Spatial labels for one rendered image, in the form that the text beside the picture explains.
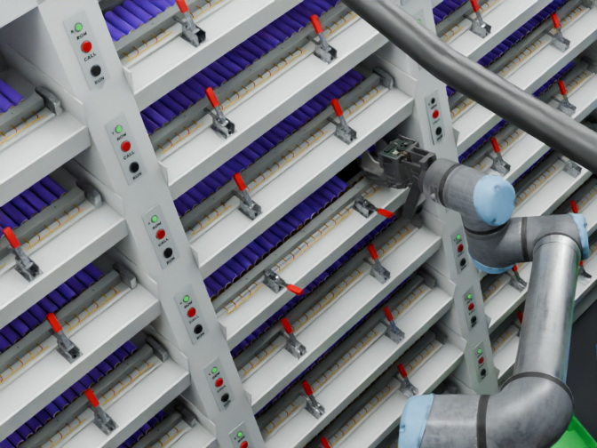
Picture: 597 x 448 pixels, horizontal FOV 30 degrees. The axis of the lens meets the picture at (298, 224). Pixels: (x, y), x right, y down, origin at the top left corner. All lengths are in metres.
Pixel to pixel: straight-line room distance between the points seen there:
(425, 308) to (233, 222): 0.70
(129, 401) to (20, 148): 0.56
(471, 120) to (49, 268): 1.10
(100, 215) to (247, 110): 0.34
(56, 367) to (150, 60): 0.54
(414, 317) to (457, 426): 0.90
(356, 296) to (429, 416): 0.71
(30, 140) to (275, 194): 0.55
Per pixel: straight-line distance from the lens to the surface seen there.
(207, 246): 2.05
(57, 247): 1.86
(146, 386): 2.11
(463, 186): 2.15
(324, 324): 2.37
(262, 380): 2.30
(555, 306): 1.97
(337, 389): 2.50
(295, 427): 2.45
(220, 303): 2.16
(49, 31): 1.71
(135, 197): 1.88
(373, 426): 2.66
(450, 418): 1.75
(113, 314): 1.98
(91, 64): 1.76
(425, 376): 2.74
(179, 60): 1.87
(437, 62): 0.83
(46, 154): 1.76
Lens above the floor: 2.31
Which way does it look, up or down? 37 degrees down
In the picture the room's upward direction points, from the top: 16 degrees counter-clockwise
